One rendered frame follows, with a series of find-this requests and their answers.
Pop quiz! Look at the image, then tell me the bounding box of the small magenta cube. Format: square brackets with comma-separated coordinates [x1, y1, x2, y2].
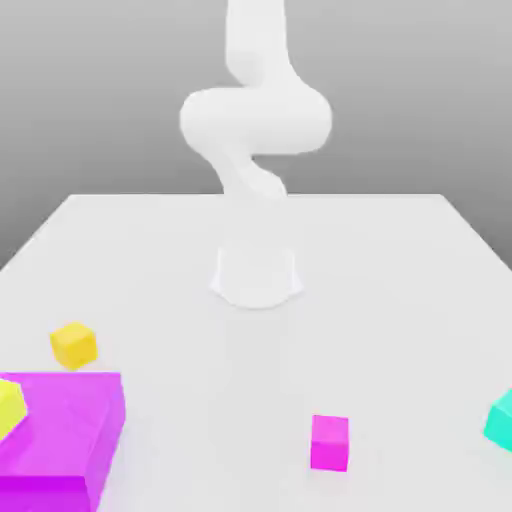
[309, 414, 350, 474]

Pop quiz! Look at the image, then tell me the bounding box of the small orange-yellow cube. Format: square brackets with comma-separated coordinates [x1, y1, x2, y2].
[49, 320, 99, 372]

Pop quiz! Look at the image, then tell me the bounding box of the small lemon-yellow cube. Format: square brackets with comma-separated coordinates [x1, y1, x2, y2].
[0, 378, 29, 442]

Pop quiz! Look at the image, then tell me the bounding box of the small turquoise cube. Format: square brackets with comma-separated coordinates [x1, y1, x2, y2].
[482, 387, 512, 453]

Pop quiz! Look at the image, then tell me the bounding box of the large magenta box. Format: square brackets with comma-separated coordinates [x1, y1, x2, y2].
[0, 371, 127, 512]

